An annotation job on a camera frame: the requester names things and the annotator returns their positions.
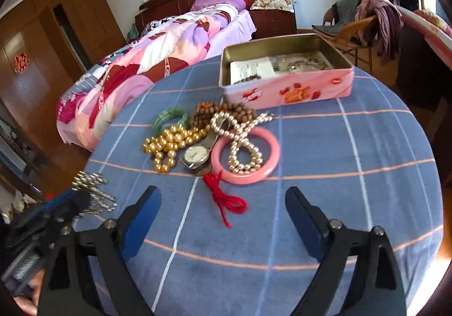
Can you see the pink patchwork quilt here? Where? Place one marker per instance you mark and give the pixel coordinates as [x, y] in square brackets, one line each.
[88, 108]

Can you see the white paper in tin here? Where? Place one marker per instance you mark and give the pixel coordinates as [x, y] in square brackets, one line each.
[242, 71]

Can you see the floral cushion on nightstand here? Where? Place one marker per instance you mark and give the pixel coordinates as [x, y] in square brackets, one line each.
[284, 5]

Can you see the pink metal tin box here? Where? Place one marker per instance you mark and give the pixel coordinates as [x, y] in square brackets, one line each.
[307, 69]

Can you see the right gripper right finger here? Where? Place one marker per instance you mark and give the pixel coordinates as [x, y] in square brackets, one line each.
[375, 288]

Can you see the wooden wardrobe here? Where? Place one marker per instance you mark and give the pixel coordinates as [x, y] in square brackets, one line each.
[61, 38]

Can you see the purple pillow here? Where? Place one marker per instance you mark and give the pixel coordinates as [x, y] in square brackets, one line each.
[201, 4]

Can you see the green jade bangle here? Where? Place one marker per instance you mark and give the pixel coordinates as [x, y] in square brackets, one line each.
[174, 114]

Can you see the grey garment on chair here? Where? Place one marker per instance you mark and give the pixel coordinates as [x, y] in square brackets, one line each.
[337, 16]

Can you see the blue plaid tablecloth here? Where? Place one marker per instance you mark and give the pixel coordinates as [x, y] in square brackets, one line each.
[363, 159]

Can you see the dark desk with pink cover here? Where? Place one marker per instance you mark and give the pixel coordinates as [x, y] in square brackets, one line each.
[424, 80]

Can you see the red wardrobe decoration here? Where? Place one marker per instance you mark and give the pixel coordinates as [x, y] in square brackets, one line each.
[21, 63]

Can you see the silver wrist watch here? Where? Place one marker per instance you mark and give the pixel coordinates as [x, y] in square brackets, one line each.
[198, 154]

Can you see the left hand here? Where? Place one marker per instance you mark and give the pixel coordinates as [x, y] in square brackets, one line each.
[29, 305]

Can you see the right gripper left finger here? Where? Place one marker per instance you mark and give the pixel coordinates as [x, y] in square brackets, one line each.
[68, 286]

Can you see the floral pillow on desk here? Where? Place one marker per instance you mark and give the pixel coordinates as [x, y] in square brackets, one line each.
[437, 21]

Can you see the wicker chair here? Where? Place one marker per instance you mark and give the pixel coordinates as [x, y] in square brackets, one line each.
[347, 42]

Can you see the wooden nightstand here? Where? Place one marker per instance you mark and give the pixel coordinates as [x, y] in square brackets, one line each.
[271, 23]

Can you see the purple clothes on chair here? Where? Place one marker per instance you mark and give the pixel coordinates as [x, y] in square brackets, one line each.
[390, 23]

